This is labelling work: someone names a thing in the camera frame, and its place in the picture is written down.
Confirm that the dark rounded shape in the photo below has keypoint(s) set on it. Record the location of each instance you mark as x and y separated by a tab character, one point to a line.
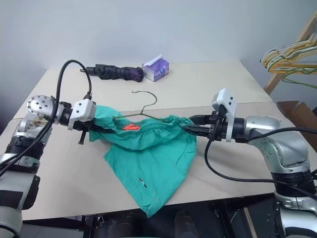
185	225

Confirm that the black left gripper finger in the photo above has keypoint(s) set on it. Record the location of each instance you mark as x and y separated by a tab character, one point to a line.
104	130

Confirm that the green shorts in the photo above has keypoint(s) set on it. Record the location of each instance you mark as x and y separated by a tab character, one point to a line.
148	168

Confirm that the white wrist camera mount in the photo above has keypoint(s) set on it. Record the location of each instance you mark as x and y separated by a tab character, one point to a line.
226	99
81	106

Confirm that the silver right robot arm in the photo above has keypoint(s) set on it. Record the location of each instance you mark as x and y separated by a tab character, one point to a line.
272	138

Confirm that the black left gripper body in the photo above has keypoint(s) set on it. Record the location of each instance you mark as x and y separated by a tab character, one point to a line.
85	125

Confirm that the wooden rack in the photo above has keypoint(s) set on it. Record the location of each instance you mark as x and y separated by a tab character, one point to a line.
273	83

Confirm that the black metal table leg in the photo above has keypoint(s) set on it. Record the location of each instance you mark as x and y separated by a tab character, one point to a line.
220	220
94	226

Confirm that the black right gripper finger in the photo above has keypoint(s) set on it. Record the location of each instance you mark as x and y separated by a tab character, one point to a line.
201	120
198	130

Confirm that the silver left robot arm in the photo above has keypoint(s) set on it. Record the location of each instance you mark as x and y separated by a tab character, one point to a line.
37	104

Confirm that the folded black umbrella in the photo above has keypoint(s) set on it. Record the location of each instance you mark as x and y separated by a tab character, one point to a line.
119	73

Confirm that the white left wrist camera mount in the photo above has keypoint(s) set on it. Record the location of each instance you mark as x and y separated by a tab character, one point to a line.
81	106

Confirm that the purple tissue box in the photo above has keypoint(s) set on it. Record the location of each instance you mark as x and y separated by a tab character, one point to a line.
156	72

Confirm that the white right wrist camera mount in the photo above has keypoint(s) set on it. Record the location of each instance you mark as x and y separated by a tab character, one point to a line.
226	99

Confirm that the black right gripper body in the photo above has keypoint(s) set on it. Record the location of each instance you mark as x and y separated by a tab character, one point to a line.
216	127

